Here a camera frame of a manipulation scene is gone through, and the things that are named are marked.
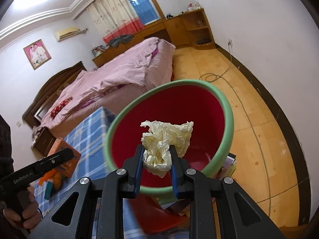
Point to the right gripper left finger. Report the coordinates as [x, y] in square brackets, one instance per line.
[134, 168]

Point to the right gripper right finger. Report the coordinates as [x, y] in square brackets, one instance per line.
[178, 177]

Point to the white tissue paper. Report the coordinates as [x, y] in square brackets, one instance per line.
[157, 141]

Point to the teal box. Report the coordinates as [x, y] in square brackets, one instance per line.
[48, 190]

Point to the left hand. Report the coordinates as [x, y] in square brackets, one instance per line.
[30, 214]

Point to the orange plastic bag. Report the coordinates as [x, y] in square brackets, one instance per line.
[53, 176]

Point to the dark wooden nightstand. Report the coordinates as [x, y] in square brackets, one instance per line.
[43, 142]

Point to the orange box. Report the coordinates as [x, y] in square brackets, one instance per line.
[70, 156]

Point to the blue plaid bed sheet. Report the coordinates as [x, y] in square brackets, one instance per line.
[89, 138]

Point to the red bucket green rim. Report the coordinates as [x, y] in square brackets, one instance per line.
[177, 102]

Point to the dark wooden headboard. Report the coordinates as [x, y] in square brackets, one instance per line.
[49, 93]

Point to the red floral pillow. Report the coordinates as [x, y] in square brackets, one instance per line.
[59, 107]

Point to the pink quilt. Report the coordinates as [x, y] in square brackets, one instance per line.
[114, 85]

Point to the books on desk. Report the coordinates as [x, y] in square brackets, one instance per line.
[99, 50]

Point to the dark clothes on desk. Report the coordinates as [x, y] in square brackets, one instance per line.
[122, 39]

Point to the framed wedding photo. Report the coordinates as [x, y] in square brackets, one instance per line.
[37, 54]

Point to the long wooden desk cabinet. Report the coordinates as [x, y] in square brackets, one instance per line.
[171, 30]

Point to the wooden corner shelf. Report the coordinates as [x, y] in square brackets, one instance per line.
[198, 29]

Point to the floral red-hem curtain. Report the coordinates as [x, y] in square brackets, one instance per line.
[113, 18]

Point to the items on shelf top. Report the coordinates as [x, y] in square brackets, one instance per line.
[192, 7]

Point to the window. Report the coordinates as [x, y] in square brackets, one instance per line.
[145, 10]

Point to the wall air conditioner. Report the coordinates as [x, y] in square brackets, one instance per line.
[66, 33]

